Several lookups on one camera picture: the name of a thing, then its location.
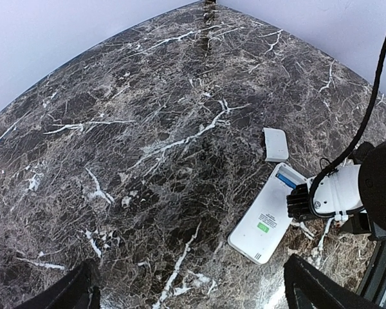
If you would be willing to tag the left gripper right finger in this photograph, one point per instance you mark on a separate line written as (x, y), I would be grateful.
(307, 287)

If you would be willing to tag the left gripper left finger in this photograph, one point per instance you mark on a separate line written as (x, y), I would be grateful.
(79, 288)

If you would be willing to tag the white remote control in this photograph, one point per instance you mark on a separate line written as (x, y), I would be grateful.
(266, 221)

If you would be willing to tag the blue battery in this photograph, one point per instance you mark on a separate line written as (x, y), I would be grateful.
(286, 180)

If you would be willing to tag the white battery cover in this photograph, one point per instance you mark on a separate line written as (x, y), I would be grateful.
(276, 145)

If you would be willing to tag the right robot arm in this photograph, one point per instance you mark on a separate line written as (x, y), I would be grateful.
(372, 173)

